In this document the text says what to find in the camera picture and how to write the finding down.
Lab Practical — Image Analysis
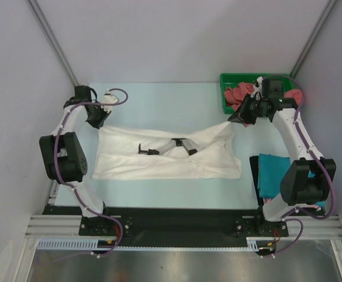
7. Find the white t-shirt with robot print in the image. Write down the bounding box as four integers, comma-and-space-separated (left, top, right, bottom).
92, 122, 242, 180

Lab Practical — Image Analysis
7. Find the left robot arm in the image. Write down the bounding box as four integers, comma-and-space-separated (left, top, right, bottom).
39, 86, 115, 236

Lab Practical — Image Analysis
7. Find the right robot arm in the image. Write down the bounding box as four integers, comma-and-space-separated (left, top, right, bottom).
228, 74, 336, 236

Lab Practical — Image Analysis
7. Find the salmon red t-shirt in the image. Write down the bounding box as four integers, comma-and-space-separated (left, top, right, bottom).
224, 79, 303, 126

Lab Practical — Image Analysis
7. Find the green plastic bin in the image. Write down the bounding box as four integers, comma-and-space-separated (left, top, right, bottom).
220, 73, 303, 115

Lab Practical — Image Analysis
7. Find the teal folded t-shirt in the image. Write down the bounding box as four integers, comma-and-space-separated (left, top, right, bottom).
258, 154, 329, 206

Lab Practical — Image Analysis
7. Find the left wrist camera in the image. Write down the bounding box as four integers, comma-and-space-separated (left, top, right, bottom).
100, 93, 119, 113

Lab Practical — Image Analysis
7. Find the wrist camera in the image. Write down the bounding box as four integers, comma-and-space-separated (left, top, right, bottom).
251, 76, 263, 100
100, 93, 119, 113

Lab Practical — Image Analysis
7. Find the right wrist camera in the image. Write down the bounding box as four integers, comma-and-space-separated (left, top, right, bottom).
251, 76, 263, 100

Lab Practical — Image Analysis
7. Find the right aluminium frame post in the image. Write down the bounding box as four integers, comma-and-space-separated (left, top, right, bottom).
290, 0, 339, 78

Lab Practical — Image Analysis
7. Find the aluminium frame post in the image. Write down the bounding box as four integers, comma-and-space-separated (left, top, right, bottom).
25, 0, 79, 86
290, 0, 339, 78

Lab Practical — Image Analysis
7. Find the aluminium front rail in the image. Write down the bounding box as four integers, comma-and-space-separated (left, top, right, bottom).
25, 215, 342, 240

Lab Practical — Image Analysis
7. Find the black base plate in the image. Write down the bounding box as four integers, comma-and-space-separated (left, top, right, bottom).
43, 206, 289, 249

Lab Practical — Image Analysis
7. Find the left aluminium frame post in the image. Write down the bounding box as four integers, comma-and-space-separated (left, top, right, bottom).
25, 0, 79, 86

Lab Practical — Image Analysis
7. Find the light blue cable duct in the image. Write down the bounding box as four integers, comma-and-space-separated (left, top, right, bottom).
37, 239, 98, 251

